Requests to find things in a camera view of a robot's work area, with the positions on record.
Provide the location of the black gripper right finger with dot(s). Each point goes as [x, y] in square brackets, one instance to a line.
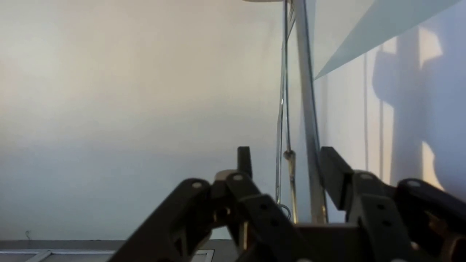
[387, 219]

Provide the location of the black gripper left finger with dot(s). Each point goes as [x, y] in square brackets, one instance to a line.
[193, 219]

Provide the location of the steel pasta spoon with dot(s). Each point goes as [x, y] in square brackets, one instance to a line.
[310, 146]

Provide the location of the range hood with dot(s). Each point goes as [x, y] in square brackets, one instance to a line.
[368, 23]

